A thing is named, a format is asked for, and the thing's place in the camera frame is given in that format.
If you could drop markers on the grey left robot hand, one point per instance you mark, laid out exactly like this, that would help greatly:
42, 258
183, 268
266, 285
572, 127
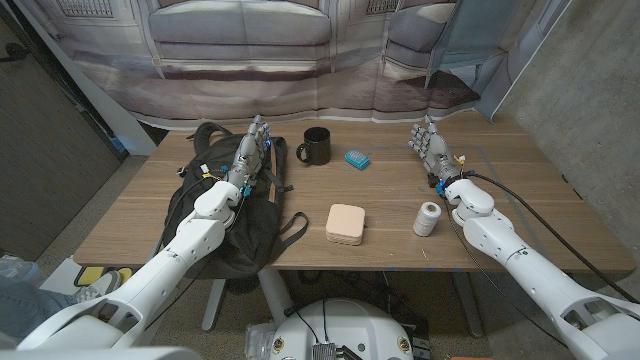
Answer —
250, 152

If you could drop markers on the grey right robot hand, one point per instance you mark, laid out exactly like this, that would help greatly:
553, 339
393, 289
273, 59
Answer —
436, 150

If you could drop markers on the black backpack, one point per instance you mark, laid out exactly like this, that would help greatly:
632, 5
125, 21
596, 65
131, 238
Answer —
250, 225

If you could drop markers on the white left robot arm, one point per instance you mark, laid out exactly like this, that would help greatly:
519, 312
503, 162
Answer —
165, 270

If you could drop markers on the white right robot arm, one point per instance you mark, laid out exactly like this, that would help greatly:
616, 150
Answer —
530, 272

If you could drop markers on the black cup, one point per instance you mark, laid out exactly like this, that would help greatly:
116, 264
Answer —
319, 147

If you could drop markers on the pink jewelry box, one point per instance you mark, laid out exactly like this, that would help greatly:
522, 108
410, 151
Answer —
345, 222

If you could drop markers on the white tape roll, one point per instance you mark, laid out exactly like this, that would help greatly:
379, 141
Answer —
427, 220

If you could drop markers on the blue ridged small object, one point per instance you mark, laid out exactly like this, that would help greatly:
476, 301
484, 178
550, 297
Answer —
357, 159

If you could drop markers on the printed sofa backdrop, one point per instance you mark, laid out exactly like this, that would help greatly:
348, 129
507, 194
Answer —
250, 60

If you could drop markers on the white table column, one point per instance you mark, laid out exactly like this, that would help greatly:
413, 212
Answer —
275, 295

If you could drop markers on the white slanted table leg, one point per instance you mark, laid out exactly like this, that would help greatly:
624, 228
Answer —
214, 305

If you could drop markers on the grey slanted table leg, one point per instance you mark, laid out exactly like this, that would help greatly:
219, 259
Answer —
469, 305

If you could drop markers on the clear plastic container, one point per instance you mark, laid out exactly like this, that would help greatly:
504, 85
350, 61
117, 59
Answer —
257, 342

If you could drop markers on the grey sneaker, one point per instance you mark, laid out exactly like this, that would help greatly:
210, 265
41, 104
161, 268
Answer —
100, 286

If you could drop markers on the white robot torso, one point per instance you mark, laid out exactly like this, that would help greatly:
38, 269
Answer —
345, 330

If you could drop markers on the yellow and black floor object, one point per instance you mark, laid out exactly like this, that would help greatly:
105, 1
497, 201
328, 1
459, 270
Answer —
90, 275

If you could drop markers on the white floor board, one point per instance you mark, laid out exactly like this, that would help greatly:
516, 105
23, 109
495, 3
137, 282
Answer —
57, 277

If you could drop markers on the person's leg in jeans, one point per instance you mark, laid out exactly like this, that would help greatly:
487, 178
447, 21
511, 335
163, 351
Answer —
25, 305

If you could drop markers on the white backdrop stand post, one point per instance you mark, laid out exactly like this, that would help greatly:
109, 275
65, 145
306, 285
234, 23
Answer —
105, 107

